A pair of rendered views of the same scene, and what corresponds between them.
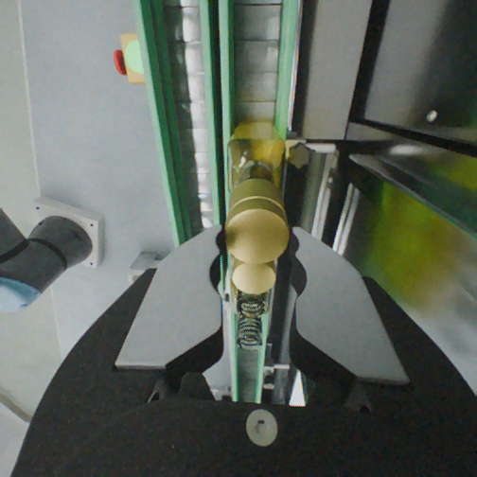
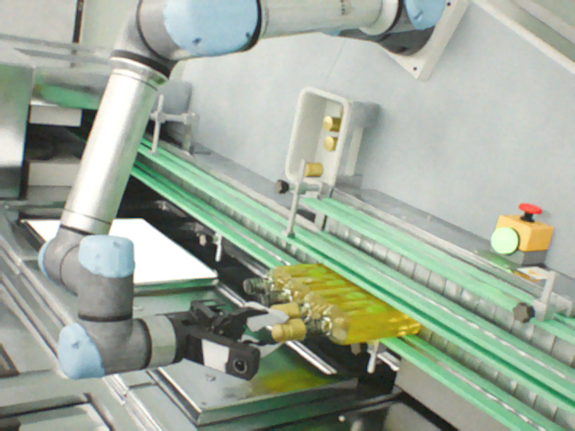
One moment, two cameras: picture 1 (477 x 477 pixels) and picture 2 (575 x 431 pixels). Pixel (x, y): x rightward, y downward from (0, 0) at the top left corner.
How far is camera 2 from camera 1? 109 cm
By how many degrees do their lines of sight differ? 26
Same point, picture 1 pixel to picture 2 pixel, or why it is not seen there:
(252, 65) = not seen: hidden behind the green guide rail
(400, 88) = (378, 418)
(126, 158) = (472, 150)
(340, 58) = (440, 399)
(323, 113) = (413, 374)
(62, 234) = (403, 41)
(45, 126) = (530, 66)
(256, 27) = not seen: hidden behind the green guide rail
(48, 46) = not seen: outside the picture
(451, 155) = (310, 411)
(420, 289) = (258, 380)
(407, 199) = (297, 387)
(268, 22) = (471, 358)
